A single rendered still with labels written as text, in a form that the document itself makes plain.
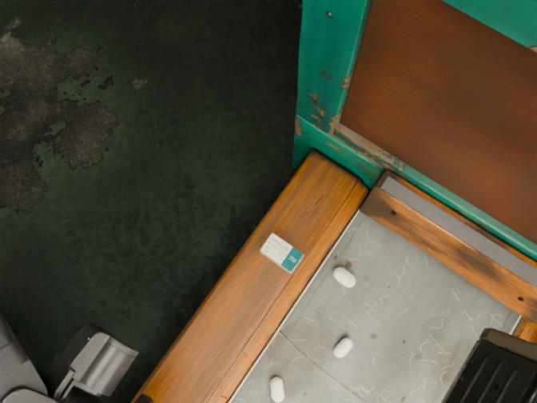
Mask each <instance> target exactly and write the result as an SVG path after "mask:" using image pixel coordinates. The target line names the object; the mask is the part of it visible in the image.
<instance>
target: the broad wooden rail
mask: <svg viewBox="0 0 537 403"><path fill-rule="evenodd" d="M368 194H369V189H368V187H367V186H366V185H365V184H364V183H363V182H362V180H361V179H360V178H359V177H357V176H356V175H355V174H353V173H352V172H350V171H348V170H346V169H345V168H344V167H343V166H340V165H339V164H337V163H336V162H334V161H333V160H331V159H330V158H328V157H326V156H325V155H323V154H322V153H320V152H319V151H317V150H312V151H311V152H310V153H309V154H308V156H307V157H306V158H305V160H304V161H303V163H302V164H301V165H300V167H299V169H298V170H297V171H296V172H295V174H294V175H293V176H292V178H291V179H290V181H289V182H288V184H287V185H286V187H285V188H284V189H283V190H282V192H281V193H280V195H279V196H278V198H277V199H276V200H275V201H274V203H273V204H272V206H271V207H270V209H269V210H268V212H267V213H266V215H264V217H263V218H262V220H261V221H260V223H259V224H258V226H257V227H256V228H255V230H254V231H253V232H252V234H251V235H250V236H249V238H248V240H247V241H246V242H245V244H244V245H243V246H242V247H241V249H240V251H239V252H238V253H237V255H236V256H235V258H234V259H233V260H232V261H231V263H230V264H229V266H228V267H227V269H226V270H225V272H223V274H222V275H221V277H220V278H219V280H218V281H217V283H216V284H215V286H214V287H213V288H212V289H211V291H210V292H209V294H208V295H207V297H206V298H205V299H204V301H203V302H202V303H201V305H200V306H199V308H198V309H197V311H196V312H195V314H194V315H193V316H192V317H191V318H190V320H189V322H188V323H187V324H186V326H185V327H184V329H183V330H182V331H181V333H180V334H179V335H178V337H177V339H176V340H175V341H174V343H173V344H172V345H171V346H170V348H169V349H168V351H167V352H166V354H165V355H164V357H163V358H162V359H161V360H160V362H159V363H158V365H157V366H156V368H155V369H154V371H153V372H152V373H151V374H150V376H149V377H148V379H147V380H146V381H145V383H144V385H143V386H142V387H141V388H140V390H139V391H138V392H137V394H136V396H135V397H134V398H133V400H132V401H131V402H130V403H135V401H136V400H137V399H138V398H139V396H140V395H141V394H145V395H147V396H149V397H151V398H152V400H153V401H154V402H156V403H229V401H230V399H231V398H232V396H233V394H234V393H235V392H236V391H237V389H238V388H239V386H240V385H241V383H242V381H243V380H244V379H245V377H246V376H247V374H248V373H249V371H250V369H251V368H252V367H253V365H254V364H255V362H256V361H257V359H258V358H259V356H260V355H261V354H262V352H263V351H264V349H265V347H266V346H267V344H268V343H269V342H270V340H271V339H272V337H273V335H274V334H275V332H276V331H277V330H278V329H279V327H280V325H281V324H282V322H283V321H284V319H285V318H286V317H287V315H288V313H289V312H290V310H291V309H292V307H293V306H294V305H295V303H296V302H297V300H298V299H299V297H300V295H301V294H302V293H303V292H304V290H305V288H306V287H307V285H308V283H309V282H310V281H311V280H312V278H313V276H314V275H315V273H316V272H317V270H318V269H319V268H320V266H321V265H322V263H323V262H324V260H325V258H326V257H327V256H328V254H329V253H330V251H331V250H332V248H333V246H334V245H335V244H336V243H337V241H338V240H339V238H340V236H341V235H342V233H343V232H344V231H345V229H346V228H347V226H348V224H349V223H350V221H351V220H352V219H353V217H354V216H355V214H356V213H357V211H358V210H359V208H360V207H361V205H362V204H363V202H364V200H365V199H366V197H367V196H368ZM271 233H274V234H275V235H277V236H278V237H280V238H281V239H283V240H284V241H286V242H287V243H289V244H290V245H291V246H293V247H294V248H296V249H298V250H299V251H300V252H302V253H303V254H304V256H303V257H302V259H301V260H300V262H299V264H298V265H297V267H296V268H295V269H294V270H293V272H292V273H289V272H287V271H286V270H284V269H282V268H281V267H280V266H279V265H277V264H276V263H274V262H273V261H271V260H270V259H268V258H267V257H266V256H264V255H263V254H262V253H260V249H261V247H262V246H263V244H264V243H265V242H266V241H267V239H268V238H269V236H270V235H271Z"/></svg>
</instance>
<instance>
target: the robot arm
mask: <svg viewBox="0 0 537 403"><path fill-rule="evenodd" d="M138 353H139V351H138V350H137V349H135V348H134V347H133V346H132V345H130V344H129V343H127V342H126V341H124V340H122V339H121V338H120V337H119V336H116V335H114V334H113V333H111V332H110V331H108V330H106V329H103V328H102V327H99V326H97V325H95V324H93V323H89V324H86V325H84V326H83V327H82V328H81V329H80V331H79V332H78V334H77V335H76V336H75V337H74V339H73V340H72V341H71V342H70V343H69V344H68V345H67V347H66V348H65V349H64V351H63V352H62V353H61V355H59V354H57V355H56V357H55V358H54V359H53V361H52V362H51V363H50V365H49V367H48V368H47V369H46V371H45V372H44V373H43V374H42V375H40V374H38V372H37V370H36V369H35V368H34V365H33V364H32V362H31V360H30V359H29V358H28V356H26V353H25V352H24V350H23V348H22V347H21V345H20V343H19V341H18V339H17V338H16V336H15V335H14V332H13V331H12V329H11V328H10V326H9V324H8V323H7V321H6V319H5V318H4V316H3V315H2V312H1V310H0V403H105V402H104V401H102V402H101V401H100V400H99V399H97V398H96V397H93V396H91V395H89V394H88V393H85V392H83V391H81V390H80V389H83V390H85V391H86V392H89V393H92V394H93V395H95V396H98V397H100V396H101V395H102V394H103V395H106V396H110V395H111V394H112V392H113V391H114V390H115V388H116V387H117V385H118V383H119V382H120V380H121V379H122V378H123V376H124V374H125V372H126V371H127V369H128V368H129V367H130V365H131V364H132V362H133V360H134V359H135V357H136V356H137V355H138ZM74 385H75V386H77V387H78V388H80V389H77V388H75V387H74ZM135 403H156V402H154V401H153V400H152V398H151V397H149V396H147V395H145V394H141V395H140V396H139V398H138V399H137V400H136V401H135Z"/></svg>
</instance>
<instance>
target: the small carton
mask: <svg viewBox="0 0 537 403"><path fill-rule="evenodd" d="M260 253H262V254H263V255H264V256H266V257H267V258H268V259H270V260H271V261H273V262H274V263H276V264H277V265H279V266H280V267H281V268H282V269H284V270H286V271H287V272H289V273H292V272H293V270H294V269H295V268H296V267H297V265H298V264H299V262H300V260H301V259H302V257H303V256H304V254H303V253H302V252H300V251H299V250H298V249H296V248H294V247H293V246H291V245H290V244H289V243H287V242H286V241H284V240H283V239H281V238H280V237H278V236H277V235H275V234H274V233H271V235H270V236H269V237H268V239H267V241H266V242H265V243H264V244H263V246H262V247H261V249H260Z"/></svg>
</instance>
